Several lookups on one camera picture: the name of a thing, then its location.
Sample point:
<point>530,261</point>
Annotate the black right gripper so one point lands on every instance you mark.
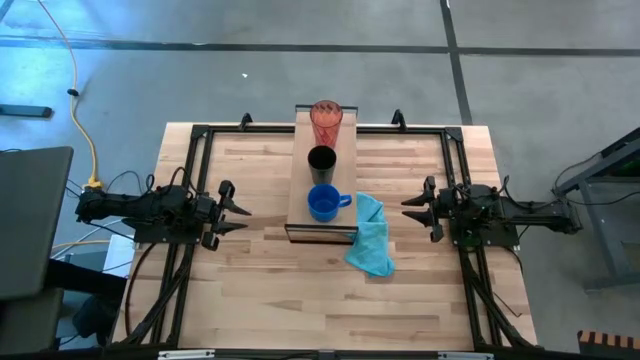
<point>445,210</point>

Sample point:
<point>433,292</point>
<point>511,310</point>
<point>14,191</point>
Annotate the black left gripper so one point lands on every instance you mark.
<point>209,215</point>

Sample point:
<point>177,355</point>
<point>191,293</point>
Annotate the blue plastic mug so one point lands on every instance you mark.
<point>325,205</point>

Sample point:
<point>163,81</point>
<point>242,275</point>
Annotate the black cup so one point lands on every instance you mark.
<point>322,162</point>

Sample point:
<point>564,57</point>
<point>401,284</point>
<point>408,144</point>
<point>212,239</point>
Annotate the red-orange translucent faceted tumbler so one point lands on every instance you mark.
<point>326,122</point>

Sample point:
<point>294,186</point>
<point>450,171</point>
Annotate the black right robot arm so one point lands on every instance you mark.
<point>530,215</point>

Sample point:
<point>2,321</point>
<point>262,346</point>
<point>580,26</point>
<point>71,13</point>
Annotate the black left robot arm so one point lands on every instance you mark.
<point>125,206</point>

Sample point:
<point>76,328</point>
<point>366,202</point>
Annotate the teal cloth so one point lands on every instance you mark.
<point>372,240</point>

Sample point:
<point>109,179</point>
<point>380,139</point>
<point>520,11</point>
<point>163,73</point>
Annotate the black bag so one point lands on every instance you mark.
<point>95,317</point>

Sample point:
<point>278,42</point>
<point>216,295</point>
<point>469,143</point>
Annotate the grey metal stand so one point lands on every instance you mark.
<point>605,240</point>

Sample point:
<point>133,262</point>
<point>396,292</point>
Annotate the dark grey panel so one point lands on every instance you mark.
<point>30,220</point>
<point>27,320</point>

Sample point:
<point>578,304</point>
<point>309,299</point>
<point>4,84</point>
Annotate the black floor bar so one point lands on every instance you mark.
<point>25,111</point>

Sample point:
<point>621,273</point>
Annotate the wooden shelf black metal frame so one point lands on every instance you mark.
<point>300,200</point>

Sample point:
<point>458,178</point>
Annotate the black aluminium table frame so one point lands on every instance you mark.
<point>250,129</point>

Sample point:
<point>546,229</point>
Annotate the silver metal bracket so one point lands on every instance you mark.
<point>465,356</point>
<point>185,355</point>

